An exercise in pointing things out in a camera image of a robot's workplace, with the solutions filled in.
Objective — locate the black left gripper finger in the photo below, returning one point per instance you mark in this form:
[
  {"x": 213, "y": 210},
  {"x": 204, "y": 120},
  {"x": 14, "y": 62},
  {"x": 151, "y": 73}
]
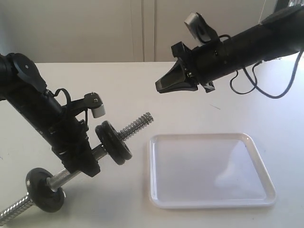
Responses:
[{"x": 84, "y": 162}]

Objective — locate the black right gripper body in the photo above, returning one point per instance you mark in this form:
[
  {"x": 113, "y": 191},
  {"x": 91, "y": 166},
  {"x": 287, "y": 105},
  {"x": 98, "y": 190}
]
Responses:
[{"x": 206, "y": 63}]

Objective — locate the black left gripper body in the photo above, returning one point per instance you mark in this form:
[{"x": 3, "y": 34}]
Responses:
[{"x": 68, "y": 138}]

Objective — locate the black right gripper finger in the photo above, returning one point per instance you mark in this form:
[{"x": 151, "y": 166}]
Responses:
[
  {"x": 174, "y": 87},
  {"x": 175, "y": 75}
]

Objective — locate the chrome threaded dumbbell bar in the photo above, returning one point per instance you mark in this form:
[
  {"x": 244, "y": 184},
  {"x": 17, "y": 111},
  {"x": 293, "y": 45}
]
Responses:
[{"x": 64, "y": 176}]

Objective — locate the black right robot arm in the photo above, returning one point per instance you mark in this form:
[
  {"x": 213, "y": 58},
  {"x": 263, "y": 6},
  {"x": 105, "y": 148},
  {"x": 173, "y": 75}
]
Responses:
[{"x": 279, "y": 35}]

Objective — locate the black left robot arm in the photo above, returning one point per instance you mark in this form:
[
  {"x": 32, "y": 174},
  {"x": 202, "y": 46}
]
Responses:
[{"x": 52, "y": 115}]

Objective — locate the black far-end weight plate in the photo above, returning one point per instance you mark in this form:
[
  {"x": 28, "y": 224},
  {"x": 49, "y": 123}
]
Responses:
[{"x": 108, "y": 145}]

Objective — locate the black near-end weight plate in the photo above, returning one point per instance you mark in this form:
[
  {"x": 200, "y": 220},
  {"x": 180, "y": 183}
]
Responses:
[{"x": 41, "y": 194}]

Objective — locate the white plastic tray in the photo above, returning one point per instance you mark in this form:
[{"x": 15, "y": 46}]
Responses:
[{"x": 208, "y": 171}]

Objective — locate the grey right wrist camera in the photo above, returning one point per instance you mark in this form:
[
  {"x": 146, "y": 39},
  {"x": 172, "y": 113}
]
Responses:
[{"x": 198, "y": 28}]

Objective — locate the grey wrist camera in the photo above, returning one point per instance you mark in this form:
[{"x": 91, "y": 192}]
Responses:
[
  {"x": 198, "y": 28},
  {"x": 94, "y": 102}
]

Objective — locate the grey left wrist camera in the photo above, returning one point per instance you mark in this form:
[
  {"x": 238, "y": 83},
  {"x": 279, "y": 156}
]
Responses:
[{"x": 94, "y": 102}]

